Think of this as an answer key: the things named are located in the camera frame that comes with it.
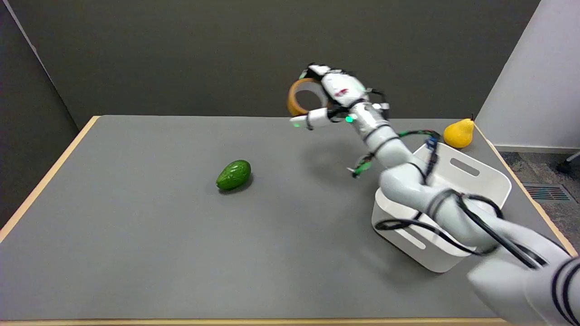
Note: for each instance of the green avocado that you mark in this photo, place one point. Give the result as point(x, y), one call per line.
point(233, 174)

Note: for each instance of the floor vent grille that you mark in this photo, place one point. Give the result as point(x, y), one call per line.
point(546, 192)

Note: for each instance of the white plastic box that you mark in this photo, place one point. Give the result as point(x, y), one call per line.
point(471, 181)

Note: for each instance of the yellow tape roll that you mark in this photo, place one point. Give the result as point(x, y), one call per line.
point(294, 100)

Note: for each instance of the chair caster base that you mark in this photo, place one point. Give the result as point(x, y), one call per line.
point(568, 164)

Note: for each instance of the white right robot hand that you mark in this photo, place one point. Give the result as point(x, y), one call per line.
point(340, 90)

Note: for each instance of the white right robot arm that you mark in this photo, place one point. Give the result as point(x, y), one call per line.
point(435, 194)

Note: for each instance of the yellow pear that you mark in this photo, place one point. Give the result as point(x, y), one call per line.
point(458, 132)

